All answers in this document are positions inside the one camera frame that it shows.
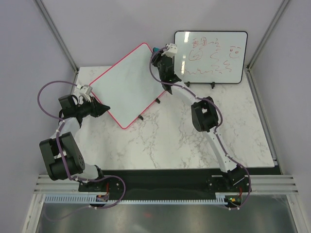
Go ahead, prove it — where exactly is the pink framed whiteboard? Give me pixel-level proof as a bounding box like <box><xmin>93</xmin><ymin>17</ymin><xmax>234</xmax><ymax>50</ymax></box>
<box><xmin>89</xmin><ymin>43</ymin><xmax>164</xmax><ymax>129</ymax></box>

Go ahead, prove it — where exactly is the white slotted cable duct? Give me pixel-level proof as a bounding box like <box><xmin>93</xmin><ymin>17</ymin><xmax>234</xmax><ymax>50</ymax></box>
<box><xmin>44</xmin><ymin>194</ymin><xmax>227</xmax><ymax>205</ymax></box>

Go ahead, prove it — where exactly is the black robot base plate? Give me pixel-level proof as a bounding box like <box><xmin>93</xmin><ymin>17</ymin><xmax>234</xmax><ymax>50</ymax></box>
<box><xmin>78</xmin><ymin>168</ymin><xmax>251</xmax><ymax>201</ymax></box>

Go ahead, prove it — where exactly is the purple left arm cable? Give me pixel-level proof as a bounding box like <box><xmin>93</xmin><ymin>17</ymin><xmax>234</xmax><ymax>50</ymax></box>
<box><xmin>36</xmin><ymin>80</ymin><xmax>127</xmax><ymax>209</ymax></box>

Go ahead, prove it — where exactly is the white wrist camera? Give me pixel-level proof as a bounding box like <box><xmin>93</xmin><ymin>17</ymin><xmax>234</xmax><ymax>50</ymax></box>
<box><xmin>162</xmin><ymin>43</ymin><xmax>178</xmax><ymax>58</ymax></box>
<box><xmin>76</xmin><ymin>84</ymin><xmax>93</xmax><ymax>102</ymax></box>

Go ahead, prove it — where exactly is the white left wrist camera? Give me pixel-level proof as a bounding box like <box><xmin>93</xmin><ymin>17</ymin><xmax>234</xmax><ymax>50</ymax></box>
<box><xmin>76</xmin><ymin>84</ymin><xmax>93</xmax><ymax>102</ymax></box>

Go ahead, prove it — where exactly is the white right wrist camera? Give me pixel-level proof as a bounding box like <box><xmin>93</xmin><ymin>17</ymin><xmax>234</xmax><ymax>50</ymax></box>
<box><xmin>162</xmin><ymin>43</ymin><xmax>178</xmax><ymax>58</ymax></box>

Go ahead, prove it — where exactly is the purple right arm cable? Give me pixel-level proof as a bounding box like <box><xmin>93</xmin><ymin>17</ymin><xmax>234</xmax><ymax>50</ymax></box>
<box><xmin>149</xmin><ymin>52</ymin><xmax>251</xmax><ymax>211</ymax></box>

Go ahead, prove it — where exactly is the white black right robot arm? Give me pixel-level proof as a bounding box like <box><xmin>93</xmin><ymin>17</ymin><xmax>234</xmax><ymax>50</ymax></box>
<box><xmin>149</xmin><ymin>49</ymin><xmax>244</xmax><ymax>191</ymax></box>

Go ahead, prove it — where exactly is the black framed whiteboard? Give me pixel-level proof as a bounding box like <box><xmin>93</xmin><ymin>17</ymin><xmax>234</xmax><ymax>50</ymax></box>
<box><xmin>174</xmin><ymin>31</ymin><xmax>248</xmax><ymax>84</ymax></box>

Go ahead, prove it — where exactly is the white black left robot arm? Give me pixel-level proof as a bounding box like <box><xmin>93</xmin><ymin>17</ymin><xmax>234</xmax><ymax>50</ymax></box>
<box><xmin>39</xmin><ymin>95</ymin><xmax>110</xmax><ymax>191</ymax></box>

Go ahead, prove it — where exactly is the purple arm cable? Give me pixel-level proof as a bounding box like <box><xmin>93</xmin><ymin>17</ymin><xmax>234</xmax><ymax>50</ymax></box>
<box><xmin>36</xmin><ymin>80</ymin><xmax>127</xmax><ymax>209</ymax></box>
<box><xmin>149</xmin><ymin>52</ymin><xmax>251</xmax><ymax>211</ymax></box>

